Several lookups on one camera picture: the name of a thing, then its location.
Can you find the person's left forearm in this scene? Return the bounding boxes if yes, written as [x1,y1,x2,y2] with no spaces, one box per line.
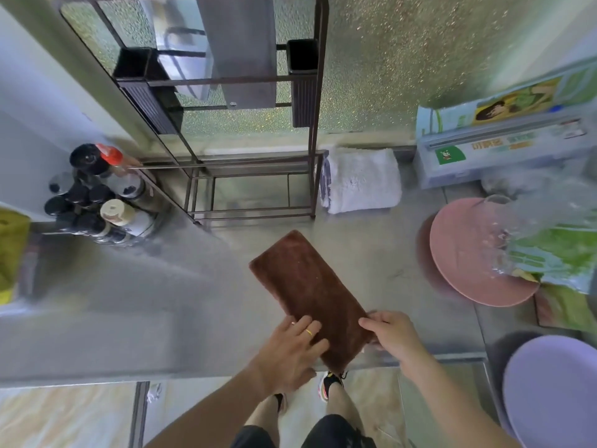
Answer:
[144,363,299,448]

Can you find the red cap bottle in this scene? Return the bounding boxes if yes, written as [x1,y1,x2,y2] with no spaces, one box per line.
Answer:
[95,143,143,171]

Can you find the grey white fluffy towel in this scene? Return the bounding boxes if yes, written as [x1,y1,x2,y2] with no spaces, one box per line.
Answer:
[319,146,403,215]

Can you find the pink plate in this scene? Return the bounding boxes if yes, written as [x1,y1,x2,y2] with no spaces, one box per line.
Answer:
[428,196,541,307]

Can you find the narrow black utensil holder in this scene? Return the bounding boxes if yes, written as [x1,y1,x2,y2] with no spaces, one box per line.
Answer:
[285,38,320,129]

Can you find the purple plate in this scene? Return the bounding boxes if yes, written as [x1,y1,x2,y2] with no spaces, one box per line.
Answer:
[502,334,597,448]

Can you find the person's left leg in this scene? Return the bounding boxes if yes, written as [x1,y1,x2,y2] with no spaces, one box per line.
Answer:
[244,394,283,448]

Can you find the person's right hand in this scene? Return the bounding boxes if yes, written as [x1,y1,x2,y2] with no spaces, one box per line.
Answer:
[358,310,435,381]

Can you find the person's right shoe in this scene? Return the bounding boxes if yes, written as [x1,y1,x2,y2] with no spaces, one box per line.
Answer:
[318,370,348,403]

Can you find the black shorts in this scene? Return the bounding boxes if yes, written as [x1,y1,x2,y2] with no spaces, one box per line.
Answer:
[231,414,376,448]

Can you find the wide black utensil holder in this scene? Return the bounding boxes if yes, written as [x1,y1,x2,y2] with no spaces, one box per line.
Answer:
[113,47,185,135]

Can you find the clear cling film cutter box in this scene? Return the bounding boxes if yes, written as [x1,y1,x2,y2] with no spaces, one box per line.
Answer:
[415,58,597,190]

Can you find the grey metal cabinet post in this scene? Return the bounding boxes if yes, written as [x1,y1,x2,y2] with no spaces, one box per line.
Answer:
[128,381,151,448]

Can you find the green printed plastic bag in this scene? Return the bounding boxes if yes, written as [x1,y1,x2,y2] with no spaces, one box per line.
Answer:
[506,181,597,294]

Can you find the green mat with brown border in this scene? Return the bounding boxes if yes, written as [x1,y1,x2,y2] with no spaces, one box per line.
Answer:
[534,284,597,334]

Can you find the brown cloth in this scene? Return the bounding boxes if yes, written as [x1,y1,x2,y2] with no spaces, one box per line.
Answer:
[248,230,379,374]

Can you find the frosted glass window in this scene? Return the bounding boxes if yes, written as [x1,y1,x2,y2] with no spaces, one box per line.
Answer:
[60,0,597,150]

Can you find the cream lid jar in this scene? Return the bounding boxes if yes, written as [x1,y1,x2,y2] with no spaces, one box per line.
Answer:
[100,198,152,234]

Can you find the person's left hand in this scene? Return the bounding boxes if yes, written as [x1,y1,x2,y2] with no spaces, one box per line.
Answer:
[249,314,331,395]

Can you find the yellow green cloth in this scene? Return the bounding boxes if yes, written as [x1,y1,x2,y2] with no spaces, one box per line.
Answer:
[0,207,31,306]

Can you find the cleaver with brown wooden handle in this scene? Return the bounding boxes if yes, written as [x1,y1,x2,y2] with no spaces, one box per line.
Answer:
[195,0,279,110]

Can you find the person's right forearm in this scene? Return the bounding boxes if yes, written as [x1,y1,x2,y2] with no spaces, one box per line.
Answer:
[400,357,521,448]

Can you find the cluster of black-lid spice jars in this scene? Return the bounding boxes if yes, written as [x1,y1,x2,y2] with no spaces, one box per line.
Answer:
[44,144,159,248]

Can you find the brown metal kitchen rack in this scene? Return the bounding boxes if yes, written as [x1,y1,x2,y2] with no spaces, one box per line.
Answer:
[60,0,330,229]

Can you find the person's leg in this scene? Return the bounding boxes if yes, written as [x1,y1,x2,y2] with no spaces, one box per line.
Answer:
[326,386,364,430]
[244,394,283,448]

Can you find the clear plastic cup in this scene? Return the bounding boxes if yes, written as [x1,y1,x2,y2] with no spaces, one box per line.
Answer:
[480,179,575,276]

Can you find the person's right leg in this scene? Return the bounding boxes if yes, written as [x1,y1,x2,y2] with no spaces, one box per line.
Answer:
[326,386,364,430]

